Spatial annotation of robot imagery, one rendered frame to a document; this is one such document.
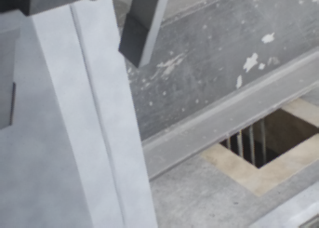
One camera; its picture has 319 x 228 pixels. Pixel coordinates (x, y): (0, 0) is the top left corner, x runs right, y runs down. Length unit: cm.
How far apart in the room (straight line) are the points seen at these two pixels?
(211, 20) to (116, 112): 32
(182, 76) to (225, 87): 11
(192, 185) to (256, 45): 57
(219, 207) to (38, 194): 83
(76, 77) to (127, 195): 19
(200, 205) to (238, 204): 9
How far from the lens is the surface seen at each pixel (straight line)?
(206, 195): 144
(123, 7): 78
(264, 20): 100
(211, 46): 93
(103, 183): 67
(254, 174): 148
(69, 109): 59
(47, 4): 33
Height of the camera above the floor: 98
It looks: 34 degrees down
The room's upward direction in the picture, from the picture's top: 10 degrees counter-clockwise
